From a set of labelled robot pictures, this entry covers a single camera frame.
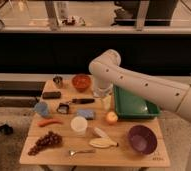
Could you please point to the small metal cup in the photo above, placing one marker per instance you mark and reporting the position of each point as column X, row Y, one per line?
column 58, row 80

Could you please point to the metal spoon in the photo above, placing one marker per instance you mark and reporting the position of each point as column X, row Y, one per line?
column 74, row 152

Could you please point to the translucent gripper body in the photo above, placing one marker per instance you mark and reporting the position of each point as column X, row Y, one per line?
column 106, row 102

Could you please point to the purple bowl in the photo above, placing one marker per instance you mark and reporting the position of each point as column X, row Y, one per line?
column 142, row 139

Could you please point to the orange carrot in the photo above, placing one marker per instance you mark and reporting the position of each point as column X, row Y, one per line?
column 46, row 122

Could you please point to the green plastic tray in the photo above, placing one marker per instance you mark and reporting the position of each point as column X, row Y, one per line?
column 130, row 106

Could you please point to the blue cup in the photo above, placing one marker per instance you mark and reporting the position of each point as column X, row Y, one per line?
column 42, row 109

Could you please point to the wooden table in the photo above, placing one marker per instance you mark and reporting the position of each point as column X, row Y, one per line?
column 121, row 156

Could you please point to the beige banana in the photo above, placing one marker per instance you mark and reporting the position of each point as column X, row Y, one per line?
column 103, row 140

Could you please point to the white paper cup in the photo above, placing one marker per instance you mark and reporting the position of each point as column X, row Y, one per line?
column 79, row 125

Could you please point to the purple grape bunch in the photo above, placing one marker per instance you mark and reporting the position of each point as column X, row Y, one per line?
column 48, row 140

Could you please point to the blue sponge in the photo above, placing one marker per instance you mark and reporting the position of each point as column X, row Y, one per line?
column 86, row 113

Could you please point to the black rectangular block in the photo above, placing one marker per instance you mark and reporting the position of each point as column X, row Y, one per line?
column 51, row 95

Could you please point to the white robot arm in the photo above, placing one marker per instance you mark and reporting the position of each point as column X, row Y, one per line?
column 169, row 95

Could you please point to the red bowl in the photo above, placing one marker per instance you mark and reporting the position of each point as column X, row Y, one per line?
column 81, row 82

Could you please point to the orange apple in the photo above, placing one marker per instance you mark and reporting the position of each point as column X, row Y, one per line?
column 111, row 118

